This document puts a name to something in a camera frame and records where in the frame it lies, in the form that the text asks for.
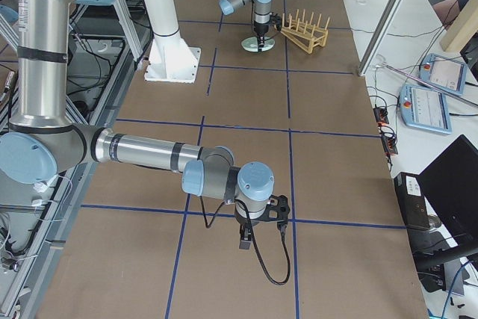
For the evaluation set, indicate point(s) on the orange black power strip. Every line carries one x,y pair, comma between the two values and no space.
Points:
381,115

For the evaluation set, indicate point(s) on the light green round plate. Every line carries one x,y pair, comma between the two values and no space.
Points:
250,44

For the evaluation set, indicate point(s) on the near teach pendant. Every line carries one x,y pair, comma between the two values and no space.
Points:
424,109

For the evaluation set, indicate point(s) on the wooden dish rack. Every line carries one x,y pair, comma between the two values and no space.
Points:
305,31

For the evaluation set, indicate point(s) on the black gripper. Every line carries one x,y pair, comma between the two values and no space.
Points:
246,224
261,29

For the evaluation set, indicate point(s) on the black box device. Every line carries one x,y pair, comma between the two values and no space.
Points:
411,201

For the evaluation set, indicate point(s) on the far teach pendant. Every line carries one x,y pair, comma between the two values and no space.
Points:
443,72

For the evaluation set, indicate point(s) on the white pedestal base plate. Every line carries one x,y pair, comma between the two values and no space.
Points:
172,61

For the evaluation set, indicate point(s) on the teach pendant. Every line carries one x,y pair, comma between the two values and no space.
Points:
424,109
443,72

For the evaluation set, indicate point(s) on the black laptop monitor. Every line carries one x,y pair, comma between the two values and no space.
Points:
449,184

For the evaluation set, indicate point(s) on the aluminium frame post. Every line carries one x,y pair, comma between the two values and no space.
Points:
383,25

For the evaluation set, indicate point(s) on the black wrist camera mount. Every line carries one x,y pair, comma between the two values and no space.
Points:
277,210

